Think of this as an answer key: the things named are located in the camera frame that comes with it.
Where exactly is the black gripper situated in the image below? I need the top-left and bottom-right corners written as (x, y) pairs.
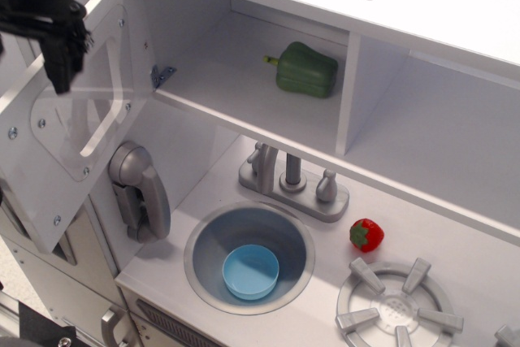
top-left (1, 0), bottom-right (92, 94)

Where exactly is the white microwave door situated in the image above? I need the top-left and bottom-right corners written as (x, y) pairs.
top-left (1, 0), bottom-right (146, 253)

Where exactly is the white toy kitchen cabinet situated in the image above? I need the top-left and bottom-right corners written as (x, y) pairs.
top-left (1, 0), bottom-right (519, 346)

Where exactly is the green toy bell pepper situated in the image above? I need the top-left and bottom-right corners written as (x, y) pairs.
top-left (262, 41), bottom-right (339, 98)

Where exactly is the round grey sink basin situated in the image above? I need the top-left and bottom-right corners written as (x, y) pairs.
top-left (184, 202), bottom-right (315, 315)

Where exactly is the light blue bowl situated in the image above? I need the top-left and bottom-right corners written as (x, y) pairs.
top-left (222, 245), bottom-right (280, 301)

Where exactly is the grey toy faucet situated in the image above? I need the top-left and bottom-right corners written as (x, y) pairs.
top-left (239, 141), bottom-right (349, 223)

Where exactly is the red toy strawberry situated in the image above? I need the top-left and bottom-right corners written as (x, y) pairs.
top-left (349, 219), bottom-right (385, 253)

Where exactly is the grey toy stove burner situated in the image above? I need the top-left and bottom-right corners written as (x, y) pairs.
top-left (336, 258), bottom-right (464, 346)

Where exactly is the grey oven door handle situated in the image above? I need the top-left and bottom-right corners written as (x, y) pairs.
top-left (101, 309), bottom-right (128, 347)

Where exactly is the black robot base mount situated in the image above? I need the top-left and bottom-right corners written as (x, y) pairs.
top-left (1, 302), bottom-right (83, 347)

